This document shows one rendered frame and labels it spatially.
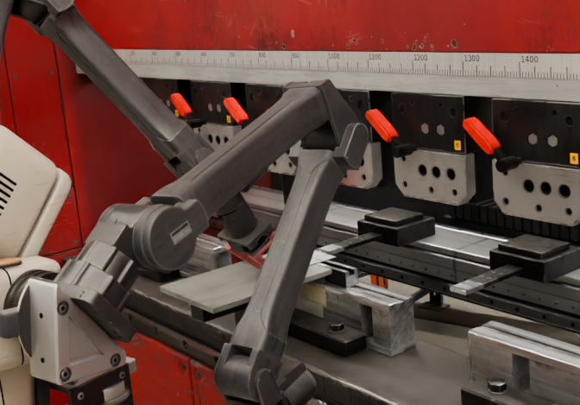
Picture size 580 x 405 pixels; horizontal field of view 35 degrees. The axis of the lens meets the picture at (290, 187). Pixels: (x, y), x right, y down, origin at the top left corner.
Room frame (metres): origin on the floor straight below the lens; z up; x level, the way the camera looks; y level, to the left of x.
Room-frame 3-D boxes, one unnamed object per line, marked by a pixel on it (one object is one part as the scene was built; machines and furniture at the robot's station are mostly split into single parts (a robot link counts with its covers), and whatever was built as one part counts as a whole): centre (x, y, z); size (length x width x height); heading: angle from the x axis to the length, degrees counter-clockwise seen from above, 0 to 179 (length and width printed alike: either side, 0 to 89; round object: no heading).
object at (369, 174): (1.55, -0.13, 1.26); 0.15 x 0.09 x 0.17; 37
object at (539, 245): (1.51, -0.37, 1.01); 0.26 x 0.12 x 0.05; 127
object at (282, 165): (1.71, -0.01, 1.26); 0.15 x 0.09 x 0.17; 37
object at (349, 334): (1.62, 0.00, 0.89); 0.30 x 0.05 x 0.03; 37
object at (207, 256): (2.13, 0.31, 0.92); 0.50 x 0.06 x 0.10; 37
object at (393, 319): (1.65, -0.06, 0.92); 0.39 x 0.06 x 0.10; 37
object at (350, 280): (1.67, -0.04, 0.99); 0.20 x 0.03 x 0.03; 37
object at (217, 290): (1.60, 0.10, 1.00); 0.26 x 0.18 x 0.01; 127
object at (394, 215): (1.79, -0.15, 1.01); 0.26 x 0.12 x 0.05; 127
